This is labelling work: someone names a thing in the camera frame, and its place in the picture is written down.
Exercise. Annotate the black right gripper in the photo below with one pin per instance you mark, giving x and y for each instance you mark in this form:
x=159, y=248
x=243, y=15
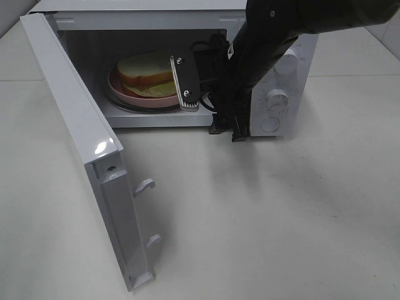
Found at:
x=221, y=68

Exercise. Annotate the yellow-green lettuce leaf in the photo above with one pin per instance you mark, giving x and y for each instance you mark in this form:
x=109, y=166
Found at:
x=161, y=90

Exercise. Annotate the white bread slice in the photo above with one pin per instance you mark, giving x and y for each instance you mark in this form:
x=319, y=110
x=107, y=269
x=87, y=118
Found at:
x=145, y=69

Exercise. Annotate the pink round plate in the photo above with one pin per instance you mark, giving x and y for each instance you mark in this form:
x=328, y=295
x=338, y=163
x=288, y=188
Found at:
x=140, y=102

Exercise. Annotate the white microwave door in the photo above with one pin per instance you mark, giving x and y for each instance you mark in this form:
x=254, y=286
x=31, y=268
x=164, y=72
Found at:
x=100, y=151

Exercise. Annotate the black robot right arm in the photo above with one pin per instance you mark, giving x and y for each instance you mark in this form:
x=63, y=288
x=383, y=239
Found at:
x=272, y=27

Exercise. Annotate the white lower timer knob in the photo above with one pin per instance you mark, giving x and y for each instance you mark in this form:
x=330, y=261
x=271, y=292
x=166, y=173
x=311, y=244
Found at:
x=277, y=100

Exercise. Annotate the round door release button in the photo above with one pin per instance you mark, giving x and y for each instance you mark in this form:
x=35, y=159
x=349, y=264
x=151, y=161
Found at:
x=270, y=125

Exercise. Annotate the white upper power knob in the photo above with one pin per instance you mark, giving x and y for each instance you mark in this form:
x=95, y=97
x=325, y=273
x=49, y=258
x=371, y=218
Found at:
x=288, y=63

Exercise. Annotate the white microwave oven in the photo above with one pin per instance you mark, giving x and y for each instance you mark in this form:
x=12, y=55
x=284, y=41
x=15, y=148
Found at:
x=95, y=34

